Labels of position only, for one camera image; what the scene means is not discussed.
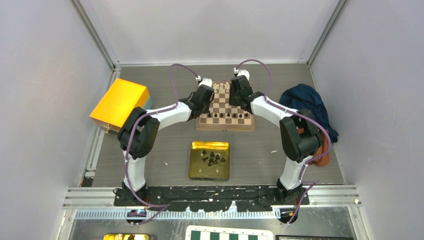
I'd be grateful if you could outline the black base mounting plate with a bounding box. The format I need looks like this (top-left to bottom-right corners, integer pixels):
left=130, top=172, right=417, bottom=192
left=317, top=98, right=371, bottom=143
left=113, top=184, right=311, bottom=213

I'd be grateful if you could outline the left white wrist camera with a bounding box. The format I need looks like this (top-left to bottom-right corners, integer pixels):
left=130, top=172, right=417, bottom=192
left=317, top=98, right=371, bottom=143
left=195, top=75, right=213, bottom=88

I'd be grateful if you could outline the dark blue cloth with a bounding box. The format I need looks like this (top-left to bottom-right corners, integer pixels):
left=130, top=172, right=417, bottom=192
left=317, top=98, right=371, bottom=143
left=278, top=83, right=339, bottom=143

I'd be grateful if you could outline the gold metal tray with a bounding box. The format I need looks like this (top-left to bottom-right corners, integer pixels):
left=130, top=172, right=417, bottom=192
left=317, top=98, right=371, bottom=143
left=188, top=141, right=230, bottom=181

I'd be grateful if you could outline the rust orange cloth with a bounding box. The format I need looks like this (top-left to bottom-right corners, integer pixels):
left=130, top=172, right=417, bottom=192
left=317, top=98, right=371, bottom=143
left=308, top=129, right=330, bottom=167

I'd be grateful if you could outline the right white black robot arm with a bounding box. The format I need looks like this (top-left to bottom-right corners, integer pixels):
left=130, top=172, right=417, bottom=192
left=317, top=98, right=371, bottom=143
left=229, top=73, right=323, bottom=206

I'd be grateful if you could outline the orange yellow box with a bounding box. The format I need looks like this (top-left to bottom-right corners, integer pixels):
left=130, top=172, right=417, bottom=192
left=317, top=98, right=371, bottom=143
left=89, top=78, right=153, bottom=133

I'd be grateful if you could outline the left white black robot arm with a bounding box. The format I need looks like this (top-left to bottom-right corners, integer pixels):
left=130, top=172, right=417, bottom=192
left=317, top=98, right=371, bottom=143
left=117, top=82, right=214, bottom=207

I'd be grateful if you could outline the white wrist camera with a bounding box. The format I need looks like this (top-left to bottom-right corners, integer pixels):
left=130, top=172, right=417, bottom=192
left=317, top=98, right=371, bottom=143
left=195, top=75, right=213, bottom=88
left=233, top=67, right=250, bottom=81

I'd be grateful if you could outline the white chess piece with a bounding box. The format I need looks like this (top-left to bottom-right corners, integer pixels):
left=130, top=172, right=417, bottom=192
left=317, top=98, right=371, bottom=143
left=219, top=83, right=225, bottom=93
left=213, top=84, right=219, bottom=93
left=224, top=83, right=230, bottom=93

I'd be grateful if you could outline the green white chess mat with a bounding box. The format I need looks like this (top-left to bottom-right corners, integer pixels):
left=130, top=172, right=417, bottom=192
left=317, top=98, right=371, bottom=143
left=184, top=225, right=275, bottom=240

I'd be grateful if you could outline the wooden chess board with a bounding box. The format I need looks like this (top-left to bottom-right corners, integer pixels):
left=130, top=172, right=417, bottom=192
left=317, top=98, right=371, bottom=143
left=194, top=81, right=256, bottom=132

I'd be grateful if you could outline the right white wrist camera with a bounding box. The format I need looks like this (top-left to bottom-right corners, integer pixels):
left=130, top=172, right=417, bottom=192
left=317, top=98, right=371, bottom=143
left=233, top=67, right=250, bottom=81

